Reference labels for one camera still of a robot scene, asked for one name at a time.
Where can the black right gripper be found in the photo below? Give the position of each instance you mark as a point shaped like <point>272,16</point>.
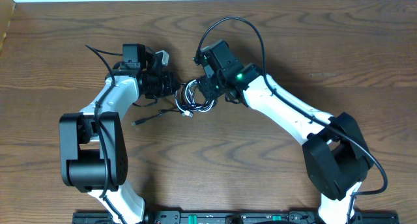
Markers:
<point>204,86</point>

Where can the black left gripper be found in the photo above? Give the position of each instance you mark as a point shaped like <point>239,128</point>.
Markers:
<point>169,88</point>

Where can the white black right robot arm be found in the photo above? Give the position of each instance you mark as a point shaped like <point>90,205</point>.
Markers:
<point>334,150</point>

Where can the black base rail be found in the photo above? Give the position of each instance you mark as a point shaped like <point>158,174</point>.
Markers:
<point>306,217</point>

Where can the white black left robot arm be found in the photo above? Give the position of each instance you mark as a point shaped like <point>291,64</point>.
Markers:
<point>93,153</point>

